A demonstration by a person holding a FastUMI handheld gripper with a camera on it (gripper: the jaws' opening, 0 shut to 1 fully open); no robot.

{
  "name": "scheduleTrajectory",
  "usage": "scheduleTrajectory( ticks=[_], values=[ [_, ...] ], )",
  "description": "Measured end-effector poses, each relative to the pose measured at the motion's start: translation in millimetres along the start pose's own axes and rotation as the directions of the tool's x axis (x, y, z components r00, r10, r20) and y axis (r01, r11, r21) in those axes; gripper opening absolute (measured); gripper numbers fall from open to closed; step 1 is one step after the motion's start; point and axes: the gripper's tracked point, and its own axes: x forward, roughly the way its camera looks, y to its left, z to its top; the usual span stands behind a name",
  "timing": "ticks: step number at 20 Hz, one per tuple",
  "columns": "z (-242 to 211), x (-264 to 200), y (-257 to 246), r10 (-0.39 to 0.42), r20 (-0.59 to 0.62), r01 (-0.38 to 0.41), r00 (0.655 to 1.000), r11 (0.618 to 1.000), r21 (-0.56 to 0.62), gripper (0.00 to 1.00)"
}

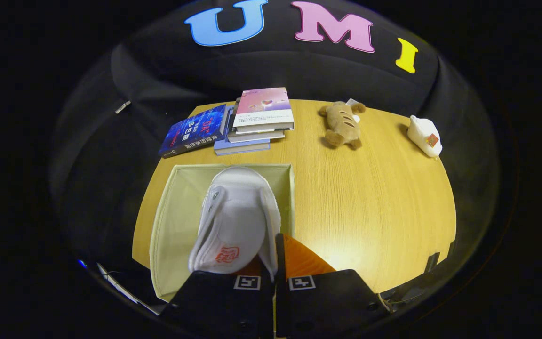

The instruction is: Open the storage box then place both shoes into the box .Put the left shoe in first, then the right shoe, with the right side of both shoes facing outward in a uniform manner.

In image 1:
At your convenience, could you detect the pink cover book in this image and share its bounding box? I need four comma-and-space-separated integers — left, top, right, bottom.
232, 88, 294, 133

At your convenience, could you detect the pale green storage box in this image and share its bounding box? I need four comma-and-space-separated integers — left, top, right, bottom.
150, 163, 295, 302

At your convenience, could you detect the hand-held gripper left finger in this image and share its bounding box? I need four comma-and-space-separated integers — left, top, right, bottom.
160, 257, 276, 339

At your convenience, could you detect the white plush toy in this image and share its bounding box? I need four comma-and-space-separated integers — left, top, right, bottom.
407, 115, 442, 158

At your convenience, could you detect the pale blue book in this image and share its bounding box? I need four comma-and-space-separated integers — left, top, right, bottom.
214, 138, 271, 156

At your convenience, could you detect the brown plush toy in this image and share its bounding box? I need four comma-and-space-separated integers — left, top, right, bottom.
318, 99, 367, 150

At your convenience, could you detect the grey spine book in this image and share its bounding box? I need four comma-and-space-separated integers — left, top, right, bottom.
227, 129, 286, 144

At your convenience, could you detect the blue starry book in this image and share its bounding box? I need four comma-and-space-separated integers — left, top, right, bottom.
159, 104, 227, 158

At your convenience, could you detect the white canvas shoe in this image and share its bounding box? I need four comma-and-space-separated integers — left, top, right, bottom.
188, 166, 281, 276

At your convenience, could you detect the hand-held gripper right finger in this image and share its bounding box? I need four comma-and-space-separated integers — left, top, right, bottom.
275, 233, 391, 339

